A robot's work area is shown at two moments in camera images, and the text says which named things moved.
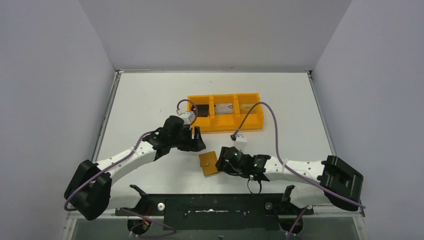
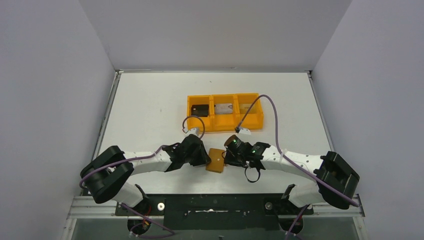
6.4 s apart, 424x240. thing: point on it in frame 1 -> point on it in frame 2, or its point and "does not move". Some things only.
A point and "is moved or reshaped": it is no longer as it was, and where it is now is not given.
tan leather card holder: (208, 162) is moved or reshaped
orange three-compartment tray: (222, 112) does not move
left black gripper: (192, 139) -> (197, 153)
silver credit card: (223, 108) does not move
